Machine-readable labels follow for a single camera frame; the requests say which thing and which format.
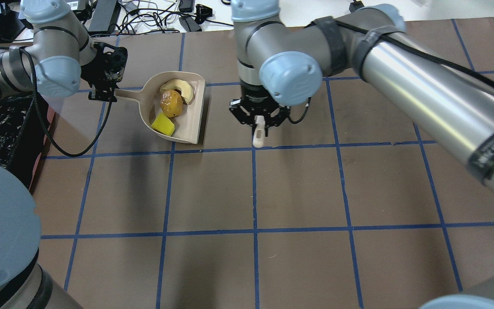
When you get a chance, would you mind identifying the pale curved squash slice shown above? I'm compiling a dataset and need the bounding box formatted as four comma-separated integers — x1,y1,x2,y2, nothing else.
159,79,194,104

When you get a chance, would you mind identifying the white hand brush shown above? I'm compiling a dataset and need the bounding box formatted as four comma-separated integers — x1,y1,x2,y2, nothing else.
252,115,266,148

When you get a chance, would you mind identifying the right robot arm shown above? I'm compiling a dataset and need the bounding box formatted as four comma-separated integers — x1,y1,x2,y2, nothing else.
243,77,494,309

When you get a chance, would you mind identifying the yellow cheese wedge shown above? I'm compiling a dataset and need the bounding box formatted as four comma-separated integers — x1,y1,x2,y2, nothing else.
150,113,176,136

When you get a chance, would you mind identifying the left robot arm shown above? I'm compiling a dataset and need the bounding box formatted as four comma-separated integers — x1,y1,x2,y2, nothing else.
0,0,128,309

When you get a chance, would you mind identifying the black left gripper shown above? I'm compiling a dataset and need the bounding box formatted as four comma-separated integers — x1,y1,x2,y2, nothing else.
81,42,129,103

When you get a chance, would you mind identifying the orange potato toy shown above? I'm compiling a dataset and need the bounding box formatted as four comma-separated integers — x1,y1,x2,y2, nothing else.
160,90,184,118

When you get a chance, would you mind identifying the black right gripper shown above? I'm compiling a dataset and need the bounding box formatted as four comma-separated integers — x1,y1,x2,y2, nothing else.
229,84,290,128

